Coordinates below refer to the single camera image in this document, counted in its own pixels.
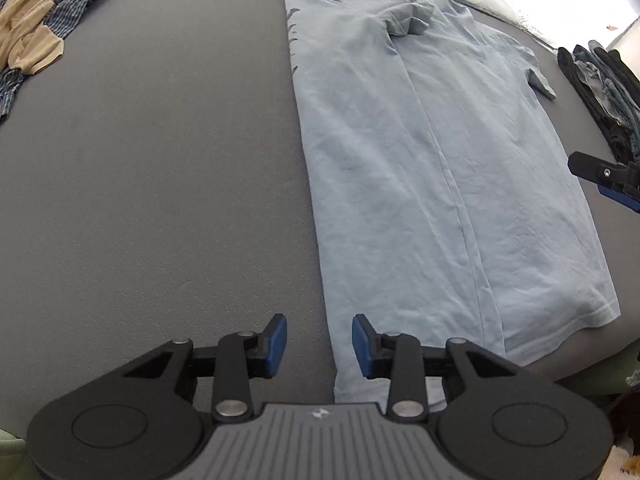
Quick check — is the light blue t-shirt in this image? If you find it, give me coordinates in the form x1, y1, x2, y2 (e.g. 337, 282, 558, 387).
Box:
269, 0, 621, 406

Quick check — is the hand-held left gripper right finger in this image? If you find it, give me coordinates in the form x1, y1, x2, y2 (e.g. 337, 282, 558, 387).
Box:
351, 313, 521, 423

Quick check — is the pile of dark clothes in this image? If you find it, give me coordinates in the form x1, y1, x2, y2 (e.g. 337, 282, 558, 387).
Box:
557, 40, 640, 163

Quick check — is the grey felt mat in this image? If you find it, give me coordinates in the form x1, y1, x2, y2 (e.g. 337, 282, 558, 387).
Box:
0, 0, 640, 411

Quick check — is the blue plaid shirt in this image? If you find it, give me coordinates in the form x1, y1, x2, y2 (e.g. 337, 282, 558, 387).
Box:
0, 0, 113, 121

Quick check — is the beige garment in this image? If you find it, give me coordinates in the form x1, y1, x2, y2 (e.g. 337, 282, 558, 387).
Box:
0, 0, 76, 73

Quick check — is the green upholstered seat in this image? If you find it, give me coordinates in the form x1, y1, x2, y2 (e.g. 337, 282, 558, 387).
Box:
570, 352, 640, 398

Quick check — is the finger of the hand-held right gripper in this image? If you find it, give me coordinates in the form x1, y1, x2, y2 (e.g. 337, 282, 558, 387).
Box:
596, 184, 640, 212
567, 151, 640, 188

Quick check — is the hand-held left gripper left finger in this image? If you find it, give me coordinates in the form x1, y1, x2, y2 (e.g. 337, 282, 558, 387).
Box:
122, 313, 288, 423

